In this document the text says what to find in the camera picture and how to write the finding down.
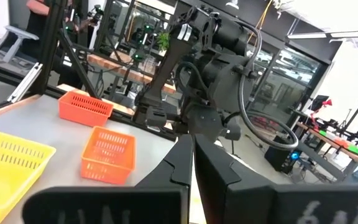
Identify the silver aluminium profile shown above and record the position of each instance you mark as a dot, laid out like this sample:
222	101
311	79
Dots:
25	82

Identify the cluttered wooden workbench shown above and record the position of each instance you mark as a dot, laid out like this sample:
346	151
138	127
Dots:
343	144

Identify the black computer tower blue light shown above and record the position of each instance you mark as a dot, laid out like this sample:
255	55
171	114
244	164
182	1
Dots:
283	157

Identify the gray metal table leg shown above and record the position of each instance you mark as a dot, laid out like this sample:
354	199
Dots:
322	163

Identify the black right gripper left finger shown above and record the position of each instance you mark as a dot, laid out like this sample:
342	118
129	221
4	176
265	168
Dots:
154	202

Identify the wooden background workbench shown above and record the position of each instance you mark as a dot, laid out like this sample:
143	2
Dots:
117	67

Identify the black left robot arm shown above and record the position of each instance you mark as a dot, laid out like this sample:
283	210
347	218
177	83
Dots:
222	81

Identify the red desk lamp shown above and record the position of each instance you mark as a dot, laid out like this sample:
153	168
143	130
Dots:
320	107

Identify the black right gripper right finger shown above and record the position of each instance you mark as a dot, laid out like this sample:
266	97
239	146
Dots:
244	202

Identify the yellow plastic basket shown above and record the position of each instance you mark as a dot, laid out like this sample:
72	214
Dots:
8	174

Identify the person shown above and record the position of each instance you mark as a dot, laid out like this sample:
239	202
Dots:
34	28

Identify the long ceiling light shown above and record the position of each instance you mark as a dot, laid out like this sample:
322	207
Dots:
331	34

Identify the gray stool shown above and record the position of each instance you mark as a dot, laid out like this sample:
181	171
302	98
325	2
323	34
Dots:
15	40

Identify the small green background plant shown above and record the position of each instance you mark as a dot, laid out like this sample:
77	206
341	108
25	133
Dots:
163	41

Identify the orange plastic basket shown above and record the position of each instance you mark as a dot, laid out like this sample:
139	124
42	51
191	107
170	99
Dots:
84	113
109	155

